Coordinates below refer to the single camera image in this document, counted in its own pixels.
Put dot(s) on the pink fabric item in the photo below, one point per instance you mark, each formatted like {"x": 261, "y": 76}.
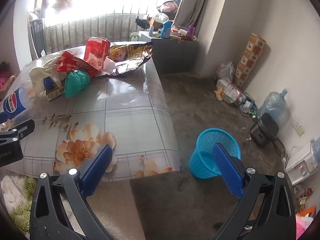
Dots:
{"x": 305, "y": 227}

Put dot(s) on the red white paper bag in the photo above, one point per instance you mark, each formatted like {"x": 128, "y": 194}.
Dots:
{"x": 96, "y": 52}

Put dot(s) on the blue detergent bottle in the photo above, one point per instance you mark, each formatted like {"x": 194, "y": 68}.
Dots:
{"x": 165, "y": 30}

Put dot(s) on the white bag green logo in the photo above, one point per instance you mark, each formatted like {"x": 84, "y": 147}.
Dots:
{"x": 134, "y": 35}

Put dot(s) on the black rice cooker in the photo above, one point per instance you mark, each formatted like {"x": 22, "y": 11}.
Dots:
{"x": 263, "y": 131}

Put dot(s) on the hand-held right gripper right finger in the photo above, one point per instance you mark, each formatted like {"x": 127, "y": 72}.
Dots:
{"x": 227, "y": 170}

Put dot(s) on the clear cola bottle blue label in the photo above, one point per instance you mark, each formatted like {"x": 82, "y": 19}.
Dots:
{"x": 12, "y": 102}

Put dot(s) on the tall patterned box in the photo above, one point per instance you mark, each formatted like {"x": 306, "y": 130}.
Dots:
{"x": 248, "y": 60}

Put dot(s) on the metal window railing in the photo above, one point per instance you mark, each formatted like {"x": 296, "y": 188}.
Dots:
{"x": 100, "y": 27}

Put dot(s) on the pile of clothes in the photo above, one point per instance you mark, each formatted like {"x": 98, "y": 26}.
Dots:
{"x": 167, "y": 7}

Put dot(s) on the red plastic bag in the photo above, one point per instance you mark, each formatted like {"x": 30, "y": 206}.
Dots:
{"x": 67, "y": 63}

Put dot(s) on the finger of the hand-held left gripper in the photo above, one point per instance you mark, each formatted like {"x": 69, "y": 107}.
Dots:
{"x": 3, "y": 118}
{"x": 25, "y": 128}

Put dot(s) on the small printed cardboard box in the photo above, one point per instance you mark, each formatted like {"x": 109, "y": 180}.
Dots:
{"x": 56, "y": 92}

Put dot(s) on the small white bottle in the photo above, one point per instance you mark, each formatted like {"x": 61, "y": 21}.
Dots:
{"x": 151, "y": 30}

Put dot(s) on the open cardboard box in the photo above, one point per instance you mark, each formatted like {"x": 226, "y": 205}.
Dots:
{"x": 155, "y": 22}

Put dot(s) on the white plastic bag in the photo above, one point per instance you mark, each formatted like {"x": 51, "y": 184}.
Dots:
{"x": 225, "y": 71}

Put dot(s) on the purple yellow snack bag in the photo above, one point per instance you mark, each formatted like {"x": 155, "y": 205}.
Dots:
{"x": 130, "y": 55}

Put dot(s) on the large clear water jug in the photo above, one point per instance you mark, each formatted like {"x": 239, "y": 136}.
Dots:
{"x": 273, "y": 107}

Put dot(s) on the cream plastic bag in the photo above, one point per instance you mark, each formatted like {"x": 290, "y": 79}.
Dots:
{"x": 40, "y": 75}

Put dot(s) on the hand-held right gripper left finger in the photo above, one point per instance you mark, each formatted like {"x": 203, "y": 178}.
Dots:
{"x": 96, "y": 170}

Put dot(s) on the purple cup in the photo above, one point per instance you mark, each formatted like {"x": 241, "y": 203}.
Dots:
{"x": 191, "y": 32}

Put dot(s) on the floral plastic tablecloth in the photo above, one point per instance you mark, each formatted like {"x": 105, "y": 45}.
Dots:
{"x": 125, "y": 120}

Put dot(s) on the green plastic bag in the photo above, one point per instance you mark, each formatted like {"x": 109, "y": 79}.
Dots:
{"x": 76, "y": 82}

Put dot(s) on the dark floor mat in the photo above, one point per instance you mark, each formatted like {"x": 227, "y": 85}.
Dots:
{"x": 162, "y": 205}

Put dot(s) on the green white shaggy rug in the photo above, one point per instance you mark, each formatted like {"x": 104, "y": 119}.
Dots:
{"x": 15, "y": 192}

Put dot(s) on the blue plastic basket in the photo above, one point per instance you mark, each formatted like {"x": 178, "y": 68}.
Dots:
{"x": 200, "y": 160}

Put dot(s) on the grey curtain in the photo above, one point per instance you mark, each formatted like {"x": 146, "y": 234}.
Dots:
{"x": 192, "y": 2}

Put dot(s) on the grey cabinet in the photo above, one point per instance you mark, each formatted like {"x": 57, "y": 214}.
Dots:
{"x": 172, "y": 57}

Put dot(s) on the pink plastic bag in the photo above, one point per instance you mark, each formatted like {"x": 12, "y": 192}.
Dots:
{"x": 5, "y": 78}

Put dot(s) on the pile of crumpled packaging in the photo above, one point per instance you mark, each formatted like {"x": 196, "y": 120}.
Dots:
{"x": 232, "y": 93}

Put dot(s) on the dark plastic crate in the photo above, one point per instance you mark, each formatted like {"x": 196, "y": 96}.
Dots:
{"x": 37, "y": 37}

